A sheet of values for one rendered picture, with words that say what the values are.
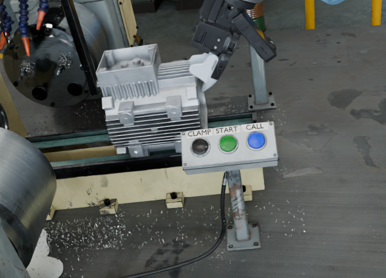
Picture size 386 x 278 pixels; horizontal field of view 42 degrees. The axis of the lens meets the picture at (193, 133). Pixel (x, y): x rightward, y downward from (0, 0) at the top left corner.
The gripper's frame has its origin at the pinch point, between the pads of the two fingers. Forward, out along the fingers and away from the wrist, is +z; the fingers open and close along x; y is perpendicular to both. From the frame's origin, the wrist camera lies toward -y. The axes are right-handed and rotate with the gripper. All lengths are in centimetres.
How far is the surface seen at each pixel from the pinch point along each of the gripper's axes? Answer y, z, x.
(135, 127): 11.0, 13.5, 2.8
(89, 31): 28.4, 15.0, -34.0
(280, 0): -89, 74, -307
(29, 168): 27.6, 15.4, 21.4
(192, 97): 2.5, 2.7, 1.8
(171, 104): 6.1, 4.9, 3.2
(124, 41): 19, 26, -57
